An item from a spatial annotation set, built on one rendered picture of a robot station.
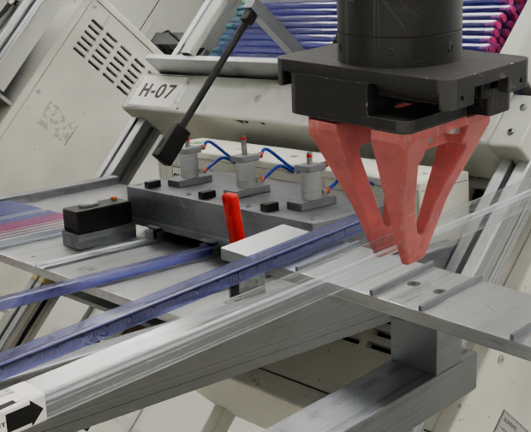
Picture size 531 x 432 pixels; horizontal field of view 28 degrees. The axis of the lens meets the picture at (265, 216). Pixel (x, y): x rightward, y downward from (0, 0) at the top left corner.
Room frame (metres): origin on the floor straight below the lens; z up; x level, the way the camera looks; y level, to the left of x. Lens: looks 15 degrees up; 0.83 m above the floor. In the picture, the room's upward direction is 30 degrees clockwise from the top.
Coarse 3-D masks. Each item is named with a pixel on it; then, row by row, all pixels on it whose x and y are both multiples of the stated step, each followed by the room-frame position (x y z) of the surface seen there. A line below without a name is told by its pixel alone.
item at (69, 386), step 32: (512, 192) 0.55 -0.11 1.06; (448, 224) 0.51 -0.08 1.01; (480, 224) 0.53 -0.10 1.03; (352, 256) 0.48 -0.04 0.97; (384, 256) 0.49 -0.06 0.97; (256, 288) 0.46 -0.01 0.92; (288, 288) 0.46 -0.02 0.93; (320, 288) 0.47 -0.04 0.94; (192, 320) 0.44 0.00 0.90; (224, 320) 0.44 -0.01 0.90; (256, 320) 0.45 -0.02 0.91; (96, 352) 0.42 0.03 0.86; (128, 352) 0.42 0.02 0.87; (160, 352) 0.42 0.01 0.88; (192, 352) 0.43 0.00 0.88; (32, 384) 0.40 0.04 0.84; (64, 384) 0.40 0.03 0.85; (96, 384) 0.41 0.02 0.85
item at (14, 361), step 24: (288, 240) 0.78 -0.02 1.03; (312, 240) 0.78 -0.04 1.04; (336, 240) 0.79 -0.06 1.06; (240, 264) 0.74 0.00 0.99; (264, 264) 0.75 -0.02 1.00; (168, 288) 0.72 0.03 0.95; (192, 288) 0.72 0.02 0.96; (216, 288) 0.73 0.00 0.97; (120, 312) 0.69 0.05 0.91; (144, 312) 0.70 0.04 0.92; (48, 336) 0.67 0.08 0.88; (72, 336) 0.67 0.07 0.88; (96, 336) 0.68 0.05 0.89; (0, 360) 0.65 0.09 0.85; (24, 360) 0.65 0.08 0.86; (48, 360) 0.66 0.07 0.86
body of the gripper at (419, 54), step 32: (352, 0) 0.43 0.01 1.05; (384, 0) 0.42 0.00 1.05; (416, 0) 0.42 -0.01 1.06; (448, 0) 0.42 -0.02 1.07; (352, 32) 0.44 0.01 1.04; (384, 32) 0.43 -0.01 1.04; (416, 32) 0.42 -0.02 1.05; (448, 32) 0.43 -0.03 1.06; (288, 64) 0.47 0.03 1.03; (320, 64) 0.45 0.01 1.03; (352, 64) 0.45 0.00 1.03; (384, 64) 0.43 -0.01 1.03; (416, 64) 0.43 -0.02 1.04; (448, 64) 0.43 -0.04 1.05; (480, 64) 0.43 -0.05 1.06; (512, 64) 0.43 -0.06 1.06; (384, 96) 0.44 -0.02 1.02; (416, 96) 0.43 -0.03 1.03; (448, 96) 0.41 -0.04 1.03
